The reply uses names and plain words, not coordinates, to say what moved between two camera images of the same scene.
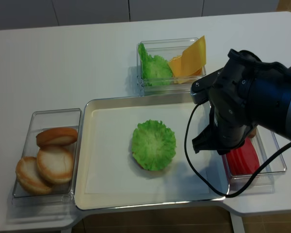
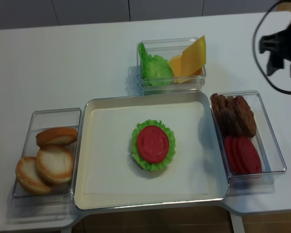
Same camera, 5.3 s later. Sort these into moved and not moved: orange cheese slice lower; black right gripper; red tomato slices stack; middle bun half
Moved: black right gripper
Not moved: orange cheese slice lower; red tomato slices stack; middle bun half
